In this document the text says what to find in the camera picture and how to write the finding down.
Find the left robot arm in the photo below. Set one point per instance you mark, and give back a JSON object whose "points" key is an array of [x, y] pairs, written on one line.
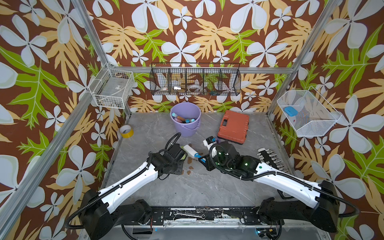
{"points": [[103, 210]]}

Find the blue object in basket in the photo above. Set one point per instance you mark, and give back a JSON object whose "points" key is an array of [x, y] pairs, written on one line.
{"points": [[290, 111]]}

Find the white brush blue handle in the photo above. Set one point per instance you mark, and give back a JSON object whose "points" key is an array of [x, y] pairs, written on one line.
{"points": [[194, 154]]}

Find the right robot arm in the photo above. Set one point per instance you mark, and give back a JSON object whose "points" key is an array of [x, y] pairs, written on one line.
{"points": [[312, 202]]}

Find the red plastic tool case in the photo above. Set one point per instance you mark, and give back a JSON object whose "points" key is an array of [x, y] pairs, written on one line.
{"points": [[234, 127]]}

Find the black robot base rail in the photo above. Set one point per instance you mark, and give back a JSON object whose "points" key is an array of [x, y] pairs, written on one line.
{"points": [[247, 216]]}

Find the white wire basket left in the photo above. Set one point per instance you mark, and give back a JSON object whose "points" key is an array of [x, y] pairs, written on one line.
{"points": [[111, 87]]}

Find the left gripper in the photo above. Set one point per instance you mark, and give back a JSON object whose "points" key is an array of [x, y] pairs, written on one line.
{"points": [[179, 170]]}

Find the purple plastic bucket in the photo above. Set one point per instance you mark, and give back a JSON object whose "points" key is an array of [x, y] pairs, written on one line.
{"points": [[186, 118]]}

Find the black wire basket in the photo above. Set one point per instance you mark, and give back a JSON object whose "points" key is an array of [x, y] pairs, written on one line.
{"points": [[214, 79]]}

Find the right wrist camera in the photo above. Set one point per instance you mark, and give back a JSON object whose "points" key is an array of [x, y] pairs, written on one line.
{"points": [[210, 141]]}

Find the white wire basket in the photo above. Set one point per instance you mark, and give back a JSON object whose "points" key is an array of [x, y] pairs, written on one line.
{"points": [[111, 87], [316, 115]]}

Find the yellow tape roll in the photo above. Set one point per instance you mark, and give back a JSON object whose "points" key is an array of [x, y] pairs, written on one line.
{"points": [[126, 131]]}

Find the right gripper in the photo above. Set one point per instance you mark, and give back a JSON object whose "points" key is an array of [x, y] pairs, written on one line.
{"points": [[208, 160]]}

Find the black socket bit rack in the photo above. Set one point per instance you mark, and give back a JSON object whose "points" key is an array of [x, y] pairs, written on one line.
{"points": [[270, 158]]}

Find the white wire basket right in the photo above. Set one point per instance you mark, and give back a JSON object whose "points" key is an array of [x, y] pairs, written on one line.
{"points": [[316, 115]]}

